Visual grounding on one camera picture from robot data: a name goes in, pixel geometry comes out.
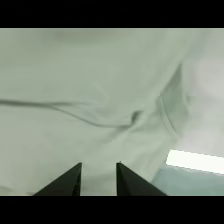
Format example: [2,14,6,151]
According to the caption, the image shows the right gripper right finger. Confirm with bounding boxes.
[115,161,167,197]

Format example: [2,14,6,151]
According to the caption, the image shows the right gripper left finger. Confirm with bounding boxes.
[33,162,83,197]

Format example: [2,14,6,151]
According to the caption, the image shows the white T-shirt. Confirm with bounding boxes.
[0,28,224,197]

